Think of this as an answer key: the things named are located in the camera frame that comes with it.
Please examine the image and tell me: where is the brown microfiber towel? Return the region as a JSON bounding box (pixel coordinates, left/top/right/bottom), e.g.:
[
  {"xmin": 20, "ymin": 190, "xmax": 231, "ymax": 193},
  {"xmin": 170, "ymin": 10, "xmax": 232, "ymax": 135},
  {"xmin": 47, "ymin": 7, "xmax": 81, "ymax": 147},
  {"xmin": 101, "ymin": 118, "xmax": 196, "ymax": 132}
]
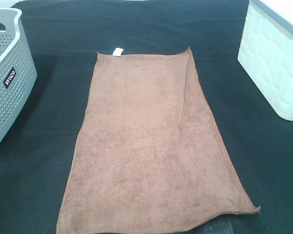
[{"xmin": 56, "ymin": 49, "xmax": 259, "ymax": 234}]

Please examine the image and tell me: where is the black table cloth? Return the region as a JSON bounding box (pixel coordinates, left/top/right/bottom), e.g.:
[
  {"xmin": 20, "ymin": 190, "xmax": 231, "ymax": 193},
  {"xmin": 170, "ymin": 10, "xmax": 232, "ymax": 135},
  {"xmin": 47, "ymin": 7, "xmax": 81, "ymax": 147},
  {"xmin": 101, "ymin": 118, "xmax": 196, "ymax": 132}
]
[{"xmin": 0, "ymin": 0, "xmax": 293, "ymax": 234}]

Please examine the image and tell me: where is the clear tape strip right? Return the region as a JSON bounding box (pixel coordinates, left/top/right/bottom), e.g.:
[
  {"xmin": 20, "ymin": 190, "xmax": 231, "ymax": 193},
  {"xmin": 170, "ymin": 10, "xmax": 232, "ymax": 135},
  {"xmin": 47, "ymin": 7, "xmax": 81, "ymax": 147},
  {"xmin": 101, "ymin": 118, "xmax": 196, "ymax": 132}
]
[{"xmin": 203, "ymin": 219, "xmax": 234, "ymax": 234}]

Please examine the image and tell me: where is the grey perforated laundry basket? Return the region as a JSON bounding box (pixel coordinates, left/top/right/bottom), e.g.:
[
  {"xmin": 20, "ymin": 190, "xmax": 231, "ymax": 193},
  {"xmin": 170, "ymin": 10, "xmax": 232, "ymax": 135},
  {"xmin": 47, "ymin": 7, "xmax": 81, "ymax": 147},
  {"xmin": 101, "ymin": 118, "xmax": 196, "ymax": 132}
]
[{"xmin": 0, "ymin": 8, "xmax": 37, "ymax": 143}]

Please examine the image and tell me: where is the white plastic bin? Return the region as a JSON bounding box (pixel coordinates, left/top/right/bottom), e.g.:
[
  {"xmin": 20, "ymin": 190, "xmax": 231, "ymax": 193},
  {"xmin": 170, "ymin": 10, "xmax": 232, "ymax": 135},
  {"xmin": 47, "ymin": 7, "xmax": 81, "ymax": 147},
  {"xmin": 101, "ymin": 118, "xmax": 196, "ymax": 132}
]
[{"xmin": 237, "ymin": 0, "xmax": 293, "ymax": 121}]

